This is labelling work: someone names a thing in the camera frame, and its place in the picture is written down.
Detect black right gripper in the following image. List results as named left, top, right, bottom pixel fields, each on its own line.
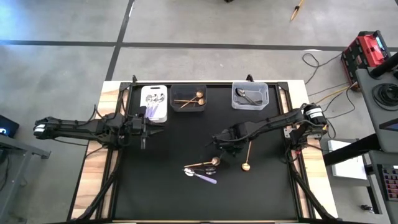
left=205, top=123, right=251, bottom=156

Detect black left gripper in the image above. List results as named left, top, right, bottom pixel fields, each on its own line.
left=124, top=105, right=165, bottom=150

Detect gold spoon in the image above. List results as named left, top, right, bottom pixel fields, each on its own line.
left=180, top=90, right=205, bottom=110
left=183, top=156, right=221, bottom=169
left=173, top=98, right=206, bottom=106

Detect silver spoon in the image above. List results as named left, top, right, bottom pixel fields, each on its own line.
left=235, top=88, right=261, bottom=106
left=236, top=98, right=264, bottom=106

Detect white plastic bin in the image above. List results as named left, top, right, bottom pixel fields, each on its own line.
left=139, top=85, right=169, bottom=123

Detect black spoon at centre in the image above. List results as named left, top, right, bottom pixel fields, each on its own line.
left=194, top=167, right=218, bottom=175

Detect utensils at right edge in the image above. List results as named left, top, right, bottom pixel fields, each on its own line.
left=241, top=140, right=253, bottom=172

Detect black table mat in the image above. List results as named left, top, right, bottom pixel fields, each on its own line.
left=113, top=83, right=299, bottom=221

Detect grey translucent plastic bin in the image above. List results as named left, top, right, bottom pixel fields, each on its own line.
left=169, top=84, right=208, bottom=113

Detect clear plastic bin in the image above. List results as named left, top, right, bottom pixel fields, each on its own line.
left=231, top=81, right=270, bottom=111

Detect grey side table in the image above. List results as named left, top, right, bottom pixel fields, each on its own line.
left=0, top=133, right=52, bottom=223

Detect white box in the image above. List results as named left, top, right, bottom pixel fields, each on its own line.
left=327, top=139, right=369, bottom=181

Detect black computer with blue light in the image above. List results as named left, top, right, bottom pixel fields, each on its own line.
left=0, top=114, right=21, bottom=139

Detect grey metal cart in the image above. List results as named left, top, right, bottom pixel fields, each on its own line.
left=355, top=51, right=398, bottom=154

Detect red and black tool case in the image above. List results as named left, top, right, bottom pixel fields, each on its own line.
left=341, top=30, right=392, bottom=91

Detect black keyboard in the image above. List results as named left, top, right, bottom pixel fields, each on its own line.
left=377, top=164, right=398, bottom=202

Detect black diagonal frame strut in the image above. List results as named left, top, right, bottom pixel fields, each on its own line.
left=285, top=149, right=340, bottom=222
left=67, top=146, right=124, bottom=222

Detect yellow handled tool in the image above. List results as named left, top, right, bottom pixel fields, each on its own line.
left=290, top=0, right=305, bottom=22

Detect coiled black cable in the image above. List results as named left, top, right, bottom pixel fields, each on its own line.
left=371, top=82, right=398, bottom=111

